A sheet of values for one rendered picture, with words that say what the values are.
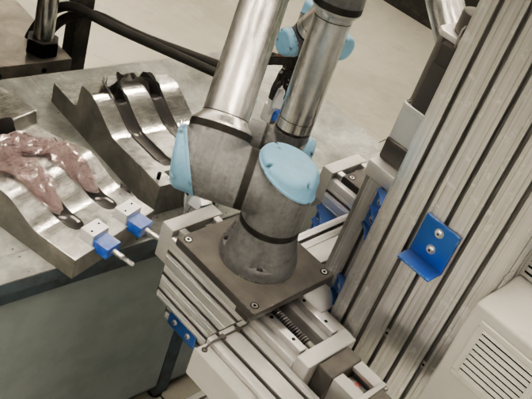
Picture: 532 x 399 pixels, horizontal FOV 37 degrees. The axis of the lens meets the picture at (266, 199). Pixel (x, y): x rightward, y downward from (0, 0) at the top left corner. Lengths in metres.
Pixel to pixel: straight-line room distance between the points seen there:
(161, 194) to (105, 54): 2.35
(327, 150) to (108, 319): 0.81
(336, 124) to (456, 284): 1.20
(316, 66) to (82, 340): 0.97
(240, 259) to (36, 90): 1.01
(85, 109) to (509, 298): 1.18
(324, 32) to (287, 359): 0.60
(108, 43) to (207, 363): 3.03
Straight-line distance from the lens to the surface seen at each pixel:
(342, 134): 2.48
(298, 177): 1.37
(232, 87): 1.40
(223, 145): 1.38
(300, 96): 1.57
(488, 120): 1.30
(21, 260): 1.75
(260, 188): 1.37
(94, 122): 2.06
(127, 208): 1.80
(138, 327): 2.20
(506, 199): 1.32
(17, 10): 2.71
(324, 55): 1.53
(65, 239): 1.73
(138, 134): 2.04
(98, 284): 1.96
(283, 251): 1.45
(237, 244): 1.46
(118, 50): 4.25
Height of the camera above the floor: 2.01
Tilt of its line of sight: 35 degrees down
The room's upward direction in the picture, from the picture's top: 20 degrees clockwise
